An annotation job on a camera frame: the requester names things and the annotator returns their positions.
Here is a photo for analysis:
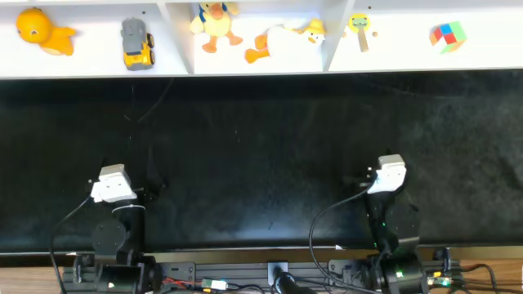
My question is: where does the yellow rubber duck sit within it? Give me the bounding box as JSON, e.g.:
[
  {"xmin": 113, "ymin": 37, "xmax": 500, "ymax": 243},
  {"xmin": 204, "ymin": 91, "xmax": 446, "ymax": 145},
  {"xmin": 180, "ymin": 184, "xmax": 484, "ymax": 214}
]
[{"xmin": 15, "ymin": 7, "xmax": 78, "ymax": 57}]

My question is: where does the white plush duck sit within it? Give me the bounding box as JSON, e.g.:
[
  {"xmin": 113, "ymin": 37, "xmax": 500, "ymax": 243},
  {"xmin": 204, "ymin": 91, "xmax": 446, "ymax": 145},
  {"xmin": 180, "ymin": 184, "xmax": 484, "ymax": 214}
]
[{"xmin": 244, "ymin": 17, "xmax": 328, "ymax": 65}]

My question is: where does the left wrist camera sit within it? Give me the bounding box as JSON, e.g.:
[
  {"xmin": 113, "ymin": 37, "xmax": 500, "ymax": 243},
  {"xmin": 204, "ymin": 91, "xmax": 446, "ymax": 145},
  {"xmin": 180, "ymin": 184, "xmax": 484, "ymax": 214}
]
[{"xmin": 89, "ymin": 163, "xmax": 139, "ymax": 204}]

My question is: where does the grey and yellow toy truck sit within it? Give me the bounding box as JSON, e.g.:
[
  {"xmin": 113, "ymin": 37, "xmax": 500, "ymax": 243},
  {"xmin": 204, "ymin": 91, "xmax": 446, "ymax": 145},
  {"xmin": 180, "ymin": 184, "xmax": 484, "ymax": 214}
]
[{"xmin": 119, "ymin": 16, "xmax": 157, "ymax": 72}]

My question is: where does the mounting rail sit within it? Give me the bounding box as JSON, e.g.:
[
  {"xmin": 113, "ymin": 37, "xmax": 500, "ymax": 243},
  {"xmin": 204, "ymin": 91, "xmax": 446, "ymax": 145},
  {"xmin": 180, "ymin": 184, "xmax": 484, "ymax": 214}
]
[{"xmin": 60, "ymin": 247, "xmax": 499, "ymax": 294}]

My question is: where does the yellow plush duck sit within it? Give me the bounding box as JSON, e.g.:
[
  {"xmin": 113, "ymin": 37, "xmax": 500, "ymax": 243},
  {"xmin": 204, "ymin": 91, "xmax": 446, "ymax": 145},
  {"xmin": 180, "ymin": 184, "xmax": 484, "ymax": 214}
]
[{"xmin": 190, "ymin": 2, "xmax": 244, "ymax": 55}]

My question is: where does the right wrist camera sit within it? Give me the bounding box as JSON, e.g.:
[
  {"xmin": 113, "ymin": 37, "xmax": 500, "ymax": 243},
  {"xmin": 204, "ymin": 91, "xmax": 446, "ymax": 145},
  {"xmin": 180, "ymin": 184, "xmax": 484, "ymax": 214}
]
[{"xmin": 366, "ymin": 154, "xmax": 409, "ymax": 196}]

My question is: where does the many-coloured puzzle cube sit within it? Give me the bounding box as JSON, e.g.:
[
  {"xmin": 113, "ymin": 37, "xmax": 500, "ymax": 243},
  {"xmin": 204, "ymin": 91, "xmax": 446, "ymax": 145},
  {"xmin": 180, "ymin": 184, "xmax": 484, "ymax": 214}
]
[{"xmin": 428, "ymin": 20, "xmax": 468, "ymax": 55}]

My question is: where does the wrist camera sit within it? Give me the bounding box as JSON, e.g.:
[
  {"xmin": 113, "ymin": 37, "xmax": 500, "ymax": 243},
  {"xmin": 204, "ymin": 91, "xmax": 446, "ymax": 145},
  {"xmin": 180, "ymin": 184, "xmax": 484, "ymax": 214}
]
[
  {"xmin": 89, "ymin": 163, "xmax": 139, "ymax": 204},
  {"xmin": 366, "ymin": 154, "xmax": 409, "ymax": 196}
]

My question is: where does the yellow rattle drum toy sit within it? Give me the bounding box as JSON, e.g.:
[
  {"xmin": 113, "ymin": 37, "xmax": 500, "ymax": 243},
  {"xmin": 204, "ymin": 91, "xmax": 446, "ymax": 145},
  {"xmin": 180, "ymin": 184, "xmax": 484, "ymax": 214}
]
[{"xmin": 341, "ymin": 12, "xmax": 379, "ymax": 54}]

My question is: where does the white shelf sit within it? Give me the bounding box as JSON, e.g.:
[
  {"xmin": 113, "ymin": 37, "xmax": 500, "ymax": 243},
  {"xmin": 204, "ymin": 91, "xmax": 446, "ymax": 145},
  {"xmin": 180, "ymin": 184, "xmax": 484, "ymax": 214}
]
[{"xmin": 0, "ymin": 0, "xmax": 523, "ymax": 79}]

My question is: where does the black cable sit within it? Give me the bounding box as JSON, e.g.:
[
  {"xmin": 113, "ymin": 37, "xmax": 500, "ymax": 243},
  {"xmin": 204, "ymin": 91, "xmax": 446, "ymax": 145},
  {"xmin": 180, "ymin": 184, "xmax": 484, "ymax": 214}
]
[
  {"xmin": 48, "ymin": 194, "xmax": 94, "ymax": 294},
  {"xmin": 308, "ymin": 185, "xmax": 383, "ymax": 294}
]

